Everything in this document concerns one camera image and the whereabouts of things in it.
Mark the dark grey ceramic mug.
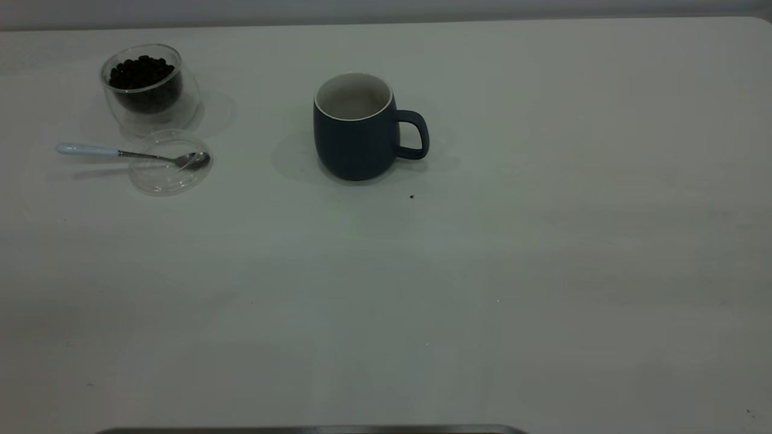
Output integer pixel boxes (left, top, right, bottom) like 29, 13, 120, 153
312, 72, 430, 181

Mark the clear glass lid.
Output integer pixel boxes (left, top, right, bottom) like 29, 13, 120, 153
128, 128, 213, 197

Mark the double-walled glass cup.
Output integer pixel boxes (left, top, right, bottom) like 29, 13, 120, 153
100, 42, 201, 137

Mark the metal spoon with white handle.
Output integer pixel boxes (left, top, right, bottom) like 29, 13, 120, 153
55, 143, 211, 171

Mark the coffee beans pile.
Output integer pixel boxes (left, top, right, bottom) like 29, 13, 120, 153
109, 54, 182, 113

